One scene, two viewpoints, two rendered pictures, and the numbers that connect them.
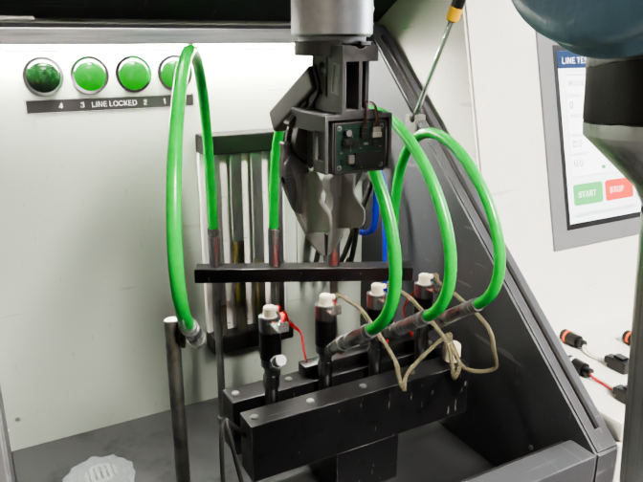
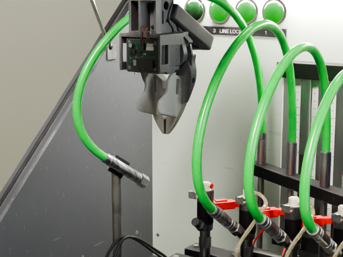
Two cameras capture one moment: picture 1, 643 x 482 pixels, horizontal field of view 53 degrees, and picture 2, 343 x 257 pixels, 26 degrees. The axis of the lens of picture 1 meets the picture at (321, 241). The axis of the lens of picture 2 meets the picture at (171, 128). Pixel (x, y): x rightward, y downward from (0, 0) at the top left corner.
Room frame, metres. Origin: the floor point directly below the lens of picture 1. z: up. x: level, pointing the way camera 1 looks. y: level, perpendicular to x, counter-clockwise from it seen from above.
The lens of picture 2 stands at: (0.16, -0.97, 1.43)
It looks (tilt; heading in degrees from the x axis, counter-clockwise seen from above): 11 degrees down; 63
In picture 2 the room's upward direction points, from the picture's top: straight up
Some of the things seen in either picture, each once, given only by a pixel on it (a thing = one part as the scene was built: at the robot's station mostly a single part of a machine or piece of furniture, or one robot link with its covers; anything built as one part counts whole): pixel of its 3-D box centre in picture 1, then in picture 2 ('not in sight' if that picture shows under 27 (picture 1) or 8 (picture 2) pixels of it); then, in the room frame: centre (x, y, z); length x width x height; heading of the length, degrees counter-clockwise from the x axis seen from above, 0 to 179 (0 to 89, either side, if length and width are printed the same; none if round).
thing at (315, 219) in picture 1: (319, 217); (150, 103); (0.62, 0.00, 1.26); 0.06 x 0.03 x 0.09; 28
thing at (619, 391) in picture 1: (602, 379); not in sight; (0.78, -0.38, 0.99); 0.12 x 0.02 x 0.02; 26
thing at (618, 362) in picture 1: (594, 349); not in sight; (0.87, -0.40, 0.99); 0.12 x 0.02 x 0.02; 27
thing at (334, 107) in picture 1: (336, 107); (157, 31); (0.62, -0.01, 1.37); 0.09 x 0.08 x 0.12; 28
